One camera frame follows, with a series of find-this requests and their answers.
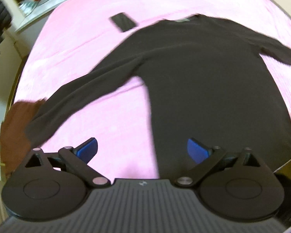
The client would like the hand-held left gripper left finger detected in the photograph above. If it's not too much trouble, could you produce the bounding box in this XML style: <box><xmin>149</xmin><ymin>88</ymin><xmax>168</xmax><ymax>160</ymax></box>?
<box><xmin>24</xmin><ymin>138</ymin><xmax>109</xmax><ymax>188</ymax></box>

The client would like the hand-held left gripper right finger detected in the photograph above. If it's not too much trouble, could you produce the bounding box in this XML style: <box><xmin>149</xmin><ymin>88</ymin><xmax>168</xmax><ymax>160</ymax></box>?
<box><xmin>176</xmin><ymin>138</ymin><xmax>262</xmax><ymax>187</ymax></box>

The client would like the black long-sleeve shirt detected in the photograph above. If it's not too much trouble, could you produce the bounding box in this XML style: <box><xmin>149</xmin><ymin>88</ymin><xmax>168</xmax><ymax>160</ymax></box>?
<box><xmin>24</xmin><ymin>13</ymin><xmax>291</xmax><ymax>179</ymax></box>

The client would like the brown garment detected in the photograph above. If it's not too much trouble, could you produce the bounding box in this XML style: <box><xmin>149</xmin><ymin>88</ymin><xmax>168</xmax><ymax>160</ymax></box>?
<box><xmin>0</xmin><ymin>98</ymin><xmax>48</xmax><ymax>175</ymax></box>

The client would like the pink ribbed blanket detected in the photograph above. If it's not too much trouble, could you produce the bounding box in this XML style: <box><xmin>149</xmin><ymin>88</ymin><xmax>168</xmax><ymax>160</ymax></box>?
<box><xmin>13</xmin><ymin>0</ymin><xmax>291</xmax><ymax>179</ymax></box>

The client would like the black smartphone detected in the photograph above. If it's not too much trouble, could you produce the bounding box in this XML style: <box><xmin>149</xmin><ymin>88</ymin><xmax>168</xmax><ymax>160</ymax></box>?
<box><xmin>110</xmin><ymin>12</ymin><xmax>138</xmax><ymax>33</ymax></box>

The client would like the white windowsill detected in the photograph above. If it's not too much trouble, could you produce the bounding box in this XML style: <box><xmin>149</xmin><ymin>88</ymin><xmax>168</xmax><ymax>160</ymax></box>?
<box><xmin>15</xmin><ymin>0</ymin><xmax>88</xmax><ymax>32</ymax></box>

